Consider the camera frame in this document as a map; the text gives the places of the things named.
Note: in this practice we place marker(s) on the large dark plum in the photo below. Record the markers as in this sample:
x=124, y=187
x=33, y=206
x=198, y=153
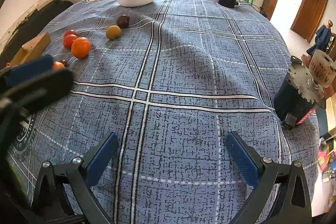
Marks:
x=122, y=21

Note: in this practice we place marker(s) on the blue garment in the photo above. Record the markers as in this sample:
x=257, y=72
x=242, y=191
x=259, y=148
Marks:
x=321, y=37

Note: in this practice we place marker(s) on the red tomato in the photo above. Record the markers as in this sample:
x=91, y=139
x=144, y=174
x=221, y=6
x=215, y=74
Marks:
x=68, y=32
x=68, y=42

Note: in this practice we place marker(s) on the small dark plum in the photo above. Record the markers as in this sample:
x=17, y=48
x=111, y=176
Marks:
x=64, y=63

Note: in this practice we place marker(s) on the blue plaid tablecloth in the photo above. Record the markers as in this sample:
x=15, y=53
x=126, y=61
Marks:
x=183, y=69

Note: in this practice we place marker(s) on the shallow cardboard box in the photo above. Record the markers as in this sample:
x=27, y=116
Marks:
x=34, y=47

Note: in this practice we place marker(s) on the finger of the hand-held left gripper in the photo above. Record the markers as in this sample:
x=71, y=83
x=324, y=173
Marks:
x=42, y=88
x=29, y=69

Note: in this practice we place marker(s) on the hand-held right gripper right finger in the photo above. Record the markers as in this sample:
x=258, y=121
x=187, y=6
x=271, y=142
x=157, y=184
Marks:
x=241, y=161

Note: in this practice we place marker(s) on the plain orange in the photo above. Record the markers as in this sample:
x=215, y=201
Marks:
x=80, y=47

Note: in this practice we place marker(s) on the brown wooden door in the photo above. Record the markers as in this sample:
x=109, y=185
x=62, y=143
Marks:
x=309, y=11

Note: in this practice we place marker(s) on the orange with green leaf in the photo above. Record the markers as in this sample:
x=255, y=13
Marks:
x=57, y=65

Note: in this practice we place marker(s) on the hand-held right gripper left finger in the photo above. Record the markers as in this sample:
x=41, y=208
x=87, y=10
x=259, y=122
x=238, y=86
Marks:
x=102, y=158

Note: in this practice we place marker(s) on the brown kiwi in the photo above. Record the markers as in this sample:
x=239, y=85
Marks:
x=113, y=32

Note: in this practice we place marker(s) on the large black motor with spool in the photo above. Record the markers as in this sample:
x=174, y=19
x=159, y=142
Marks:
x=296, y=100

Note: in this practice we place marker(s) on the black sofa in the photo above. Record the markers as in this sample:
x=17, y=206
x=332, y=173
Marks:
x=39, y=14

